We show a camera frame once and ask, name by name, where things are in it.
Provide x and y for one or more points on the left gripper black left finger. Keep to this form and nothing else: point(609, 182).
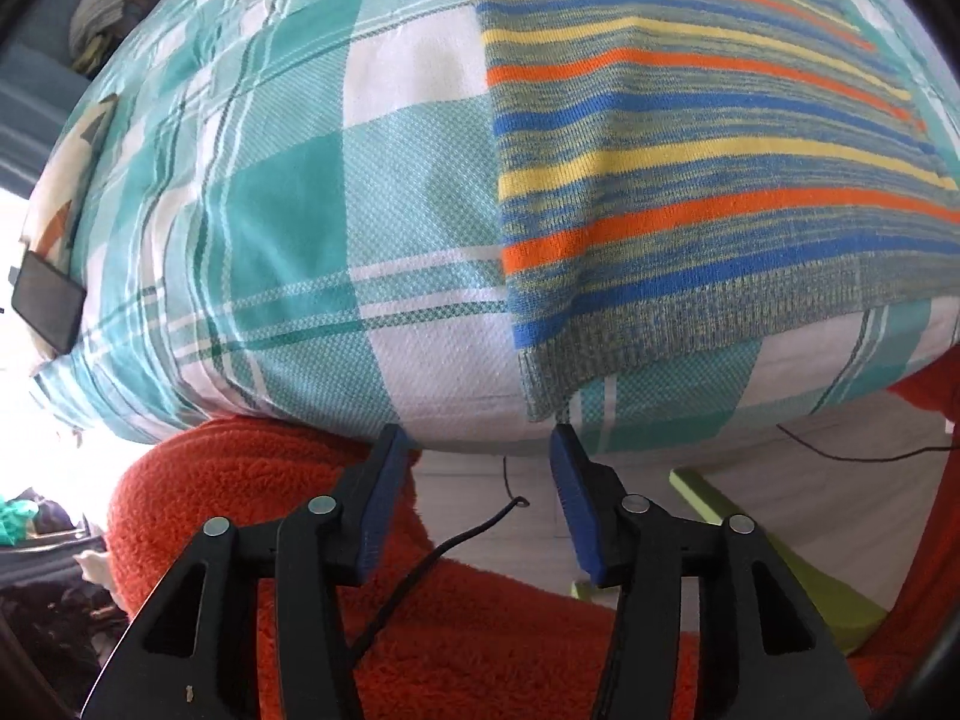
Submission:
point(191, 652)

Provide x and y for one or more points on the green slipper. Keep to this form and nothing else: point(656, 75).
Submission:
point(795, 569)

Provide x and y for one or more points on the black smartphone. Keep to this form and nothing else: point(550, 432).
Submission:
point(49, 302)

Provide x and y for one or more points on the striped knit sweater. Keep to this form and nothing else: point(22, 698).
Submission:
point(741, 203)

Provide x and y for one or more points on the cream patterned pillow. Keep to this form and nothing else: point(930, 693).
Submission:
point(58, 196)

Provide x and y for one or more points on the orange fleece pants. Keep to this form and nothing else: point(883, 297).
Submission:
point(467, 643)

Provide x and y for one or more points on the teal plaid bedspread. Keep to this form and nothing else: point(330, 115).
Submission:
point(281, 180)

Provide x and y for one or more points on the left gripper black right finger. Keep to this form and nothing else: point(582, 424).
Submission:
point(765, 651)

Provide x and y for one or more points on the pile of clothes on nightstand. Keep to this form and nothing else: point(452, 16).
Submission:
point(112, 4)

